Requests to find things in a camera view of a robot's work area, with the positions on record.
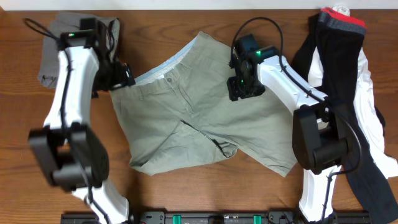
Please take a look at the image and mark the khaki shorts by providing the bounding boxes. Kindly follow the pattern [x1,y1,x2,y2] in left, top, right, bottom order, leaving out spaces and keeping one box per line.
[111,32,297,176]

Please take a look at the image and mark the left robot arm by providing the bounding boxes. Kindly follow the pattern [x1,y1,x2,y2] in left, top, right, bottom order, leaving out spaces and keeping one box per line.
[24,17,135,224]

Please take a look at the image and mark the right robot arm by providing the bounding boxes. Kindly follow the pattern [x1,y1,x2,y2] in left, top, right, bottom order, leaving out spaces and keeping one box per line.
[227,34,361,223]

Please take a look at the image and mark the black garment with logo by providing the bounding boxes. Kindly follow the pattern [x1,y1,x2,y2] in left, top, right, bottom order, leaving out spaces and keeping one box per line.
[290,14,319,81]

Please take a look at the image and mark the folded grey shorts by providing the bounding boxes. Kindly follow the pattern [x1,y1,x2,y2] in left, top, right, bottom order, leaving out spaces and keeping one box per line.
[37,11,121,88]

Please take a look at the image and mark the dark navy garment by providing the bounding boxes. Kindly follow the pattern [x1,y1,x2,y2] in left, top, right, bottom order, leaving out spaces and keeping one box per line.
[346,154,397,224]

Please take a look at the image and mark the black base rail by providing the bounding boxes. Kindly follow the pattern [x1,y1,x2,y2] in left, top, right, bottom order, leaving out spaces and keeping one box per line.
[60,210,373,224]

